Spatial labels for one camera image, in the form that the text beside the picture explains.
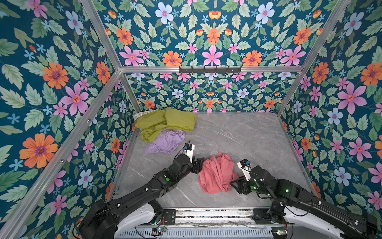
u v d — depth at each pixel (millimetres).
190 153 703
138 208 562
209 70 927
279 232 704
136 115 1112
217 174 782
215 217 749
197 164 688
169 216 734
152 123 1051
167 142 983
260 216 742
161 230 704
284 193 514
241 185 640
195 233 766
